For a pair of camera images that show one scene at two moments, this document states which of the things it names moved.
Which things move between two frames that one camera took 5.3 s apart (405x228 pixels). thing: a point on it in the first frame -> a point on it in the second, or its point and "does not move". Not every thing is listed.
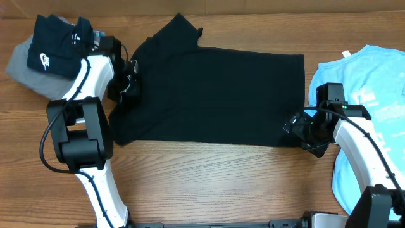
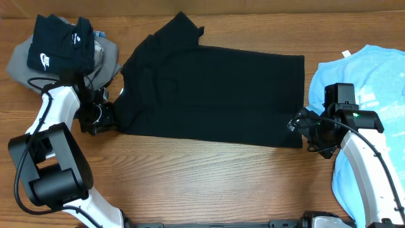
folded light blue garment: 97,33 does not move
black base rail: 273,223 does not move
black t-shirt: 188,94 does not move
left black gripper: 133,94 -> 110,120
